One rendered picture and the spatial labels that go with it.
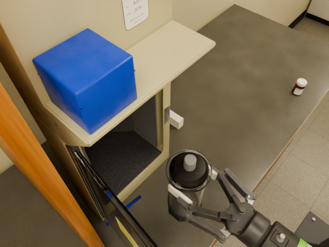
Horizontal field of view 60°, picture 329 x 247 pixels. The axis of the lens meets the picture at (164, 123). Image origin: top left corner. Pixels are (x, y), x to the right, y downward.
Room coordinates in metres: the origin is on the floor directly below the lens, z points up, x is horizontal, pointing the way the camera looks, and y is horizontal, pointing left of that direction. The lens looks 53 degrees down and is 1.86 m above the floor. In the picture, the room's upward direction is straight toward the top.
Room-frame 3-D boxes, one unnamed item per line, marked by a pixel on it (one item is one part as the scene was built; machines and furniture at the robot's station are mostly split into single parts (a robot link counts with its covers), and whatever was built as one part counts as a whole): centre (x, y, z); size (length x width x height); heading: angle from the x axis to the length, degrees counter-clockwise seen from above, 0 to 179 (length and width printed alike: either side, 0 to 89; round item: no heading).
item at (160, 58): (0.38, 0.05, 1.46); 0.32 x 0.12 x 0.10; 138
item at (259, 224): (0.21, -0.18, 1.22); 0.09 x 0.08 x 0.07; 48
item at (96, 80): (0.31, 0.11, 1.56); 0.10 x 0.10 x 0.09; 48
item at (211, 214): (0.22, -0.11, 1.22); 0.11 x 0.01 x 0.04; 76
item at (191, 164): (0.32, -0.06, 1.27); 0.09 x 0.09 x 0.07
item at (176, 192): (0.27, -0.04, 1.22); 0.07 x 0.01 x 0.03; 49
